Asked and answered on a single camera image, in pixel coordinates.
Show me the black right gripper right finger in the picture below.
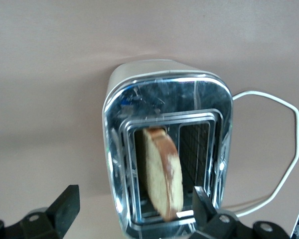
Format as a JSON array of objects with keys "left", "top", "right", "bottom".
[{"left": 189, "top": 186, "right": 291, "bottom": 239}]

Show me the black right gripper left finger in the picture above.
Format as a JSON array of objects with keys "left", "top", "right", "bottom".
[{"left": 0, "top": 184, "right": 80, "bottom": 239}]

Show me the cream and chrome toaster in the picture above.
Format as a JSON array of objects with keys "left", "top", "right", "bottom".
[{"left": 102, "top": 59, "right": 234, "bottom": 239}]

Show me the white toaster power cable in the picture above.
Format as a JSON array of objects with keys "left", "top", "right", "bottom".
[{"left": 224, "top": 90, "right": 299, "bottom": 217}]

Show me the brown table cover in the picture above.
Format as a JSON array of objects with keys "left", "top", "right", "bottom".
[{"left": 0, "top": 0, "right": 299, "bottom": 239}]

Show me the bread slice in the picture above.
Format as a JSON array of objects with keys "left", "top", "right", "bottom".
[{"left": 142, "top": 126, "right": 184, "bottom": 222}]

